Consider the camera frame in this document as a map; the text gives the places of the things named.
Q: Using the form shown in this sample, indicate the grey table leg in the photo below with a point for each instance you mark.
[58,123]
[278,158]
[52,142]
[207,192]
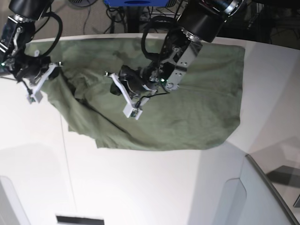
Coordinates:
[133,15]

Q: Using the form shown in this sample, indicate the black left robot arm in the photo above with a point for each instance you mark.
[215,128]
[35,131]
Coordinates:
[201,20]

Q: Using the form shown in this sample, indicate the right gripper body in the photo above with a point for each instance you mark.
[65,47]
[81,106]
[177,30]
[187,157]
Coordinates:
[30,68]

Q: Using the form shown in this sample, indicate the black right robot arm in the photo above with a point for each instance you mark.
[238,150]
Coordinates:
[18,31]

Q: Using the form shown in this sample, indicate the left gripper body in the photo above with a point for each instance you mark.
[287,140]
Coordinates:
[144,82]

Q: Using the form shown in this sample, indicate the blue plastic bin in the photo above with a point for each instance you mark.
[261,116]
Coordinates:
[136,3]

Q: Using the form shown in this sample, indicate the green t-shirt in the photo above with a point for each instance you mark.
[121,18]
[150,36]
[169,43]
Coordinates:
[201,114]

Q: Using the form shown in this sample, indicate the black power strip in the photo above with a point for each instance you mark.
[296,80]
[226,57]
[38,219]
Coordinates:
[147,16]

